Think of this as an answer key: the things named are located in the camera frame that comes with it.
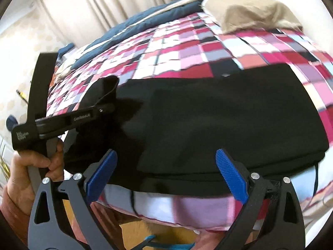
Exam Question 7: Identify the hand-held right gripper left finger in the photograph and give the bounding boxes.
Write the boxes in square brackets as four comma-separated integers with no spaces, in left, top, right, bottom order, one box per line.
[27,149,118,250]

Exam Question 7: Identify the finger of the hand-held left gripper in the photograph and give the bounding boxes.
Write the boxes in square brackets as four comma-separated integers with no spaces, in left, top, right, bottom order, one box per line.
[91,102,116,118]

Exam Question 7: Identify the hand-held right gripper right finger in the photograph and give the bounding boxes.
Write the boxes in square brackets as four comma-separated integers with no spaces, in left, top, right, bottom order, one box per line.
[215,148,305,250]

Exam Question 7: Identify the black pants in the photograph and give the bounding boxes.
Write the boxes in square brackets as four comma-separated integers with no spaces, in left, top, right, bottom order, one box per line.
[64,64,331,199]

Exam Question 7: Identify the person's left forearm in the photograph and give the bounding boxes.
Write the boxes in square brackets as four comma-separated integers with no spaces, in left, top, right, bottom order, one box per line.
[0,184,32,240]

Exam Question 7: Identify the person's left hand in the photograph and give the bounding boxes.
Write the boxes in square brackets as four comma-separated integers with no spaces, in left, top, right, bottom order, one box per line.
[6,139,65,212]

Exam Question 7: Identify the blue round object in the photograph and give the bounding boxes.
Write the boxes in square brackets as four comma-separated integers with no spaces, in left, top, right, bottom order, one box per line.
[6,115,19,129]

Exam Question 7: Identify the person's left pink trouser leg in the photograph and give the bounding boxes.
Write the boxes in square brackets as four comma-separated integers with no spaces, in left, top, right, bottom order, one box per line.
[90,204,124,241]

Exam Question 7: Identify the person's pink trouser leg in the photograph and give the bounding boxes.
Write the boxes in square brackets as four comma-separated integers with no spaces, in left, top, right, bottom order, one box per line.
[194,229,235,250]
[90,204,124,241]

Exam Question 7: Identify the person's right pink trouser leg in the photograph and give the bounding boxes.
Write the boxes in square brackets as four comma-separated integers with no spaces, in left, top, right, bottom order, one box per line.
[194,229,235,250]

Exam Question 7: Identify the blue folded cloth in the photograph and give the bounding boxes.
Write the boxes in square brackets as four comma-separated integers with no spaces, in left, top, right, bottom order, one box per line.
[58,43,76,58]

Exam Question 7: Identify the blue and beige duvet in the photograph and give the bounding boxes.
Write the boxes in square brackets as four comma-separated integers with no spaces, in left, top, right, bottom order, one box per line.
[55,0,210,82]

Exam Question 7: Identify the blue slipper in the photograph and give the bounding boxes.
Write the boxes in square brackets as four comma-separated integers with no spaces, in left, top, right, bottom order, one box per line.
[140,235,196,250]

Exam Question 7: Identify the checkered bed quilt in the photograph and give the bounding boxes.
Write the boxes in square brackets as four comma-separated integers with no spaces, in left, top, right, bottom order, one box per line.
[47,10,333,232]

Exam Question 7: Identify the cream curtain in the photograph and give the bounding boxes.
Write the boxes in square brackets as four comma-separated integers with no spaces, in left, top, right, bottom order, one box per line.
[34,0,224,48]

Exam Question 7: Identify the beige pillow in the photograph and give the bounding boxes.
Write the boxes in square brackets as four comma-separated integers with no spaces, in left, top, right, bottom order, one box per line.
[203,0,303,35]

